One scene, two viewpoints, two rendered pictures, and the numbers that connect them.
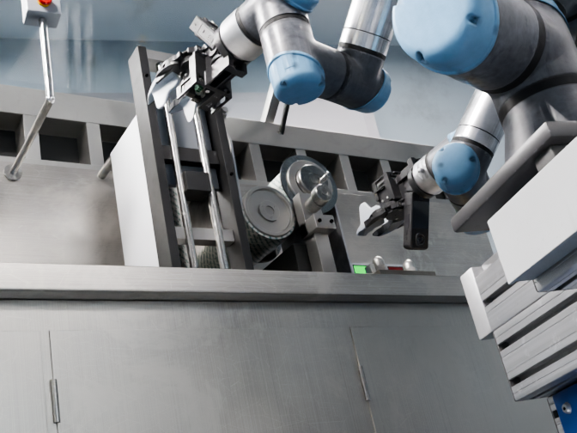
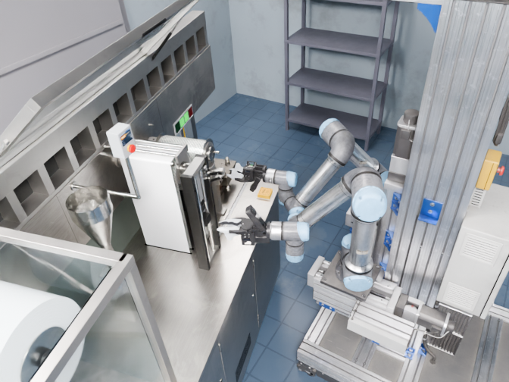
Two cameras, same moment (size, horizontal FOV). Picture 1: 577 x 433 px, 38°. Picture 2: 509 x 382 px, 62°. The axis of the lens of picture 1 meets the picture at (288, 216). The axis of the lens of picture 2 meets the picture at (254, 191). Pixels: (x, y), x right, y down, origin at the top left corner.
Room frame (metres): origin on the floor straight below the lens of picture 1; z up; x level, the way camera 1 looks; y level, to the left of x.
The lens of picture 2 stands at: (0.07, 0.74, 2.41)
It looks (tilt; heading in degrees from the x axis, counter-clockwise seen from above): 39 degrees down; 326
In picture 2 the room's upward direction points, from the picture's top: 4 degrees counter-clockwise
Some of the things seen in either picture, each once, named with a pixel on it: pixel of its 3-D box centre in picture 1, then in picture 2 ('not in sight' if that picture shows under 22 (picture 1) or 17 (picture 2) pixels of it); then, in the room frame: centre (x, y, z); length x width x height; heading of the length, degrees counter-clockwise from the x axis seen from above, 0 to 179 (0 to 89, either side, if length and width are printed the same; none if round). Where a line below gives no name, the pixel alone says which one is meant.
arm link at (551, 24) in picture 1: (524, 56); (354, 250); (0.90, -0.33, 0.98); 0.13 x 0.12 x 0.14; 138
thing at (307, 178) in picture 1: (312, 181); (210, 153); (1.63, -0.07, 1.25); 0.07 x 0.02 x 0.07; 126
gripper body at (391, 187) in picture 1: (406, 191); (255, 173); (1.50, -0.24, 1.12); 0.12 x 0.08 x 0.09; 36
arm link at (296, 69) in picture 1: (300, 64); (295, 245); (0.99, -0.07, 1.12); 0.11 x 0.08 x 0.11; 138
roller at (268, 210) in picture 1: (241, 236); not in sight; (1.67, 0.11, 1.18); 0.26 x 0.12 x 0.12; 36
